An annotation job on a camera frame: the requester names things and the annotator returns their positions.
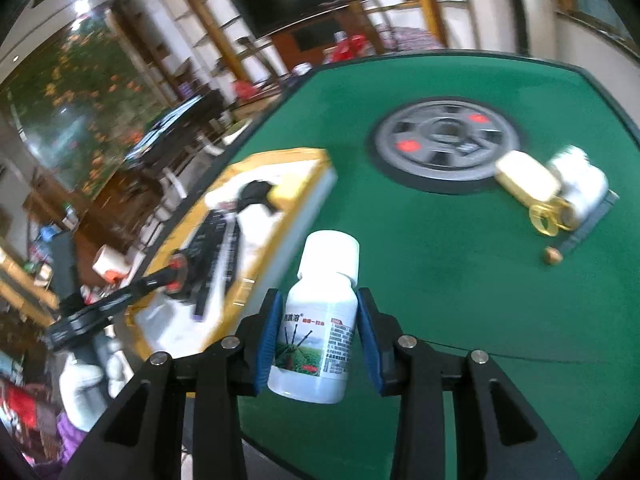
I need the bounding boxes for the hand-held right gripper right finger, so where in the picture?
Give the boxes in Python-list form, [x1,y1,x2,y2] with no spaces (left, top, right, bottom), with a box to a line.
[356,287,581,480]

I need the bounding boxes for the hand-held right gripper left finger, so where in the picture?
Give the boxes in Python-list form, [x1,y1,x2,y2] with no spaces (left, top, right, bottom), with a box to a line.
[62,287,286,480]

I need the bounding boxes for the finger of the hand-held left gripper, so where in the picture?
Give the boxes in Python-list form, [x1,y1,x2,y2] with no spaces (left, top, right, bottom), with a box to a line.
[100,255,201,311]

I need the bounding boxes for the white labelled bottle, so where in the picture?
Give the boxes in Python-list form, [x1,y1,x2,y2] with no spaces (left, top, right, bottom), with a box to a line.
[267,230,361,405]

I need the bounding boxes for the black remote control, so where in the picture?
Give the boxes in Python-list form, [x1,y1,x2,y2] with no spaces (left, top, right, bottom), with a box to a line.
[192,209,242,320]

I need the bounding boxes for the yellow-rimmed white foam box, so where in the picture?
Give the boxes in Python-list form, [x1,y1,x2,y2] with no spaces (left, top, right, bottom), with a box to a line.
[125,147,341,356]

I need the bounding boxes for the white cup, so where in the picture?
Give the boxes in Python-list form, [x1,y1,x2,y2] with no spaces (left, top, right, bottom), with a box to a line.
[92,245,132,281]

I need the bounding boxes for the green mahjong table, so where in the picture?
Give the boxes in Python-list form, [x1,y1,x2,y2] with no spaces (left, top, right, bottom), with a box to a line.
[115,49,640,480]

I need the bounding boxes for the black crumpled object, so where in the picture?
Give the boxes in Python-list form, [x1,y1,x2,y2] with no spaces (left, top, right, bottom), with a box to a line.
[239,180,278,213]

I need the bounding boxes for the black side desk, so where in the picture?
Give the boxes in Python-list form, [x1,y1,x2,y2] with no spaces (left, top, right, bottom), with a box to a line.
[122,91,226,171]

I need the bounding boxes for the round grey table dial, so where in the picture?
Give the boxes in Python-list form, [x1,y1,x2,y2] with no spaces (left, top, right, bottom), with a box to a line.
[370,96,523,196]

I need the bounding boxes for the cream yellow box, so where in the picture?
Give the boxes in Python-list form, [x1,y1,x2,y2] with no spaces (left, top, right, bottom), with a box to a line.
[495,151,562,207]

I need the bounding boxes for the black flat strip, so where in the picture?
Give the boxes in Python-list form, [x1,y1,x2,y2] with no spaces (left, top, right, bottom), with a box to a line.
[560,189,620,256]

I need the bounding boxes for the small white bottle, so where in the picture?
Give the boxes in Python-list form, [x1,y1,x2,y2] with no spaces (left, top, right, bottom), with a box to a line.
[546,145,593,186]
[562,166,610,226]

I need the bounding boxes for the red plastic bag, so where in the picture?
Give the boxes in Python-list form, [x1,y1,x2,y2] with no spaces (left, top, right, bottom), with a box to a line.
[332,35,371,61]

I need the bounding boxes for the wooden television cabinet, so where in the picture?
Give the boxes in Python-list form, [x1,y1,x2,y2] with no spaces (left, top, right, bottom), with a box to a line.
[272,2,386,68]

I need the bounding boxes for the green floral wall painting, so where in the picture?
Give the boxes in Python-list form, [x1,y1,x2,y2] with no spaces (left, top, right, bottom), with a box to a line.
[0,15,166,201]

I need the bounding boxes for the clear yellow tape ring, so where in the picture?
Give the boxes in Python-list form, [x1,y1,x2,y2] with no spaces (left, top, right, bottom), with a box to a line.
[529,199,576,237]

